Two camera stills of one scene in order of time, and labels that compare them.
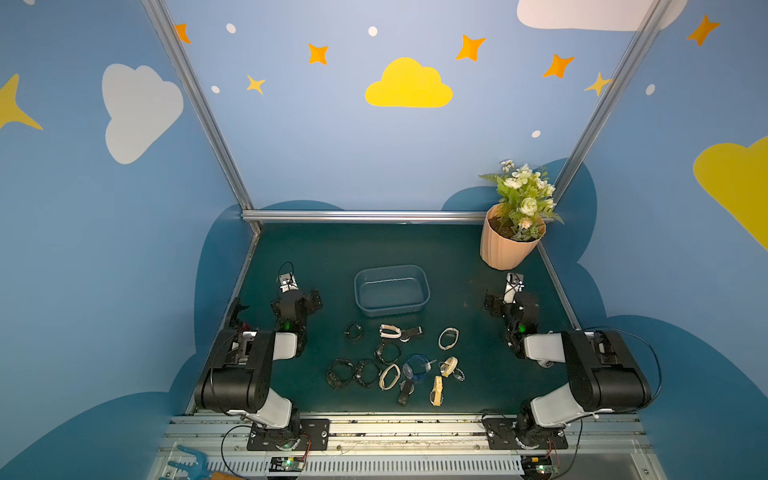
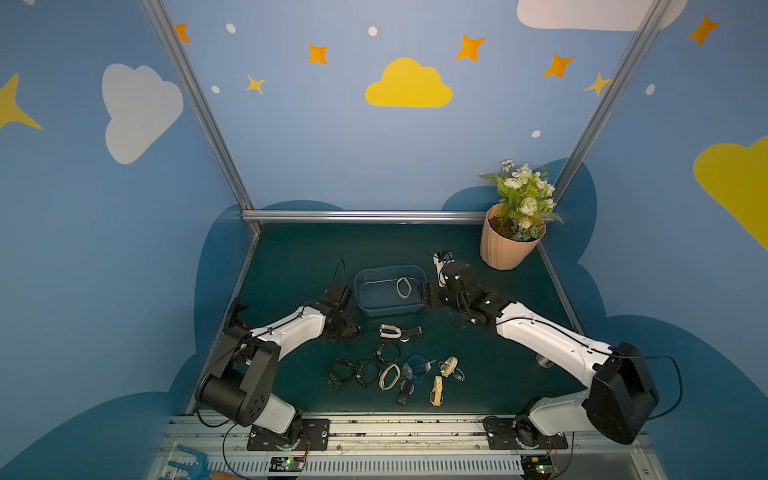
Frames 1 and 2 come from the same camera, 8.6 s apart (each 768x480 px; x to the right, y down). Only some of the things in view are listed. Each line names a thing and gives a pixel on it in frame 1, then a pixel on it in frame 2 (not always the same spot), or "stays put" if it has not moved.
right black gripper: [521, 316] to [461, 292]
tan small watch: [449, 366] stays put
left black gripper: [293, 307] to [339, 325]
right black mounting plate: [503, 431] stays put
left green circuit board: [286, 464] stays put
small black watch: [354, 331] stays put
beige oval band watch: [446, 348] to [408, 295]
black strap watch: [407, 334] stays put
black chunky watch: [339, 373] stays put
